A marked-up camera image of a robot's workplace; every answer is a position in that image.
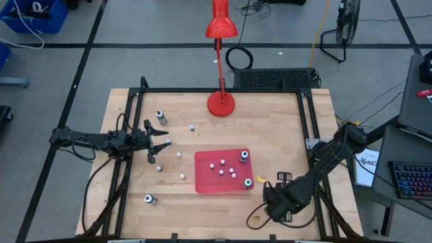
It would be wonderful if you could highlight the grey side table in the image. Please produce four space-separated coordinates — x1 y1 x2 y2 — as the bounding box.
398 53 432 139

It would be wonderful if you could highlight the red translucent plastic tray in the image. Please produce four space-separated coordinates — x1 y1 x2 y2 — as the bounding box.
194 147 255 194

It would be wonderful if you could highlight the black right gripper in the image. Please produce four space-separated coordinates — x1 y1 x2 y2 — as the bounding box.
264 171 295 223

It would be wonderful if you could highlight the black desk device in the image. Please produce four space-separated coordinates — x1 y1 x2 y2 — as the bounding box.
419 50 432 85

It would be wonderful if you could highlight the red desk lamp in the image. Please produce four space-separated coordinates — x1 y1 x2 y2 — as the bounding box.
205 0 239 118

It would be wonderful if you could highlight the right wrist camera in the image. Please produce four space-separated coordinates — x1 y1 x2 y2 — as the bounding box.
264 188 286 221

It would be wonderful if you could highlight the black backlit keyboard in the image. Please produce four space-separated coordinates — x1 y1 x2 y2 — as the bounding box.
387 160 432 200

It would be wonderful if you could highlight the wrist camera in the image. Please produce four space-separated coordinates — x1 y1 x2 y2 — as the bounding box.
132 130 146 146
264 188 286 221

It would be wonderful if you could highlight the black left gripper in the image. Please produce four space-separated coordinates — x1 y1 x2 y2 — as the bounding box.
130 119 172 165

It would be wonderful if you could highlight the black floor fan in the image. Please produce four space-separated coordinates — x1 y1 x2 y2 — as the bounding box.
319 0 361 64

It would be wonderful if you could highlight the grey desk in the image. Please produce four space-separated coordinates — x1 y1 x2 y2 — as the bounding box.
373 125 432 220

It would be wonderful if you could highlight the black equipment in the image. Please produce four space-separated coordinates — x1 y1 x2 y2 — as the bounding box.
0 105 14 131

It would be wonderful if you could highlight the black cable bundle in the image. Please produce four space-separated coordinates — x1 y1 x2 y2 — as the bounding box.
238 0 273 20

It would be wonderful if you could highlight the small vial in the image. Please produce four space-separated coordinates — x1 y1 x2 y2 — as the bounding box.
144 193 159 207
155 109 169 126

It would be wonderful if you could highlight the blue plastic bin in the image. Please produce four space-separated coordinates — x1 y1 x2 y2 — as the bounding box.
0 0 70 34

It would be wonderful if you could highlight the black power cable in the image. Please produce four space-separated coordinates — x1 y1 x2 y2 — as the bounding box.
225 0 254 71

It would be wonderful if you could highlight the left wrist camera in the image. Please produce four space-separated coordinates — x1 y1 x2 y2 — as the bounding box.
132 130 146 146

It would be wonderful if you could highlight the black perforated computer case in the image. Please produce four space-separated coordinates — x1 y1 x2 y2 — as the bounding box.
232 67 322 90

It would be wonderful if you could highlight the white paper sheet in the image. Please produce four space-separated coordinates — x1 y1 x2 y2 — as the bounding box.
353 147 381 188

